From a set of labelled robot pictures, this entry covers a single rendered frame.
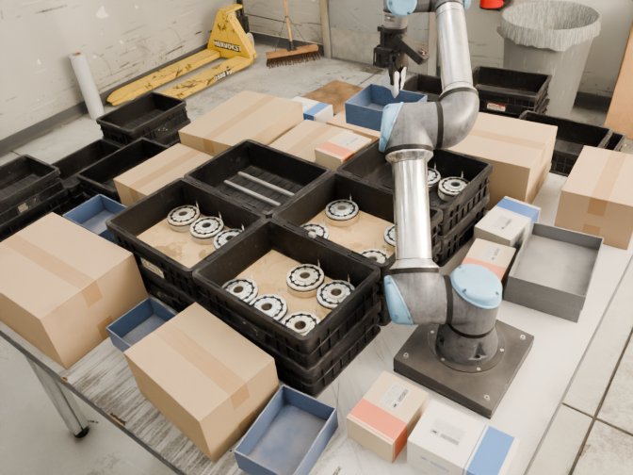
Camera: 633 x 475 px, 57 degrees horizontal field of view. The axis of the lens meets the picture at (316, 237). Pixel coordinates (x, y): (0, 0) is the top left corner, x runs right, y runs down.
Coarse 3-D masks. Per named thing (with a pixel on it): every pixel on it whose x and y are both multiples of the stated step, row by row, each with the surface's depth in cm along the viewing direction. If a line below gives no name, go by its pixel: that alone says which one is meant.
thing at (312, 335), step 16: (240, 240) 159; (320, 240) 156; (352, 256) 150; (192, 272) 150; (208, 288) 147; (368, 288) 143; (240, 304) 139; (352, 304) 139; (272, 320) 134; (320, 320) 133; (288, 336) 132; (304, 336) 129
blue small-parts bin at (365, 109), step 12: (372, 84) 184; (360, 96) 181; (372, 96) 186; (384, 96) 184; (408, 96) 178; (420, 96) 176; (348, 108) 176; (360, 108) 173; (372, 108) 170; (348, 120) 179; (360, 120) 176; (372, 120) 173
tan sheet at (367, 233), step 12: (324, 216) 182; (360, 216) 180; (372, 216) 180; (336, 228) 176; (348, 228) 176; (360, 228) 175; (372, 228) 175; (384, 228) 174; (336, 240) 172; (348, 240) 171; (360, 240) 171; (372, 240) 170
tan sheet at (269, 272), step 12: (276, 252) 170; (252, 264) 166; (264, 264) 166; (276, 264) 165; (288, 264) 165; (300, 264) 165; (240, 276) 163; (252, 276) 162; (264, 276) 162; (276, 276) 161; (264, 288) 158; (276, 288) 157; (288, 300) 154; (300, 300) 153; (312, 300) 153; (288, 312) 150; (312, 312) 149
